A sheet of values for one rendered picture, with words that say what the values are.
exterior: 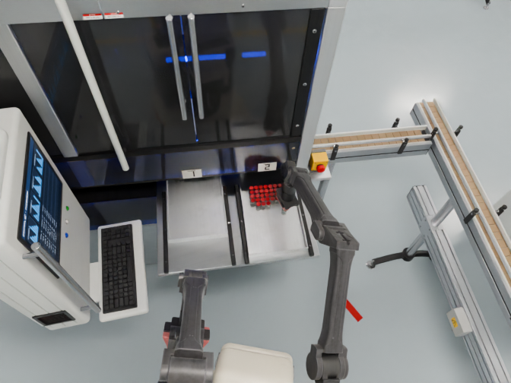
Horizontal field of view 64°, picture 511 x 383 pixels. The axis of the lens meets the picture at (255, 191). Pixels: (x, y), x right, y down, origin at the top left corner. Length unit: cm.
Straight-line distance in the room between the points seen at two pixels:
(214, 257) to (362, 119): 217
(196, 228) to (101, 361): 113
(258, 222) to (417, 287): 138
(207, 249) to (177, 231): 16
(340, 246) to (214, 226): 80
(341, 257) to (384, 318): 158
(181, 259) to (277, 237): 43
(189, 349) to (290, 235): 100
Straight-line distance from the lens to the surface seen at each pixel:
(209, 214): 189
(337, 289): 123
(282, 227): 186
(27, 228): 137
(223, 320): 261
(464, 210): 214
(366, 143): 213
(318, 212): 135
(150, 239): 238
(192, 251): 181
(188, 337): 99
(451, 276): 238
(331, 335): 127
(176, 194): 196
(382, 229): 301
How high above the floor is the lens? 252
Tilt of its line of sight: 57 degrees down
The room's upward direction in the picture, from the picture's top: 4 degrees clockwise
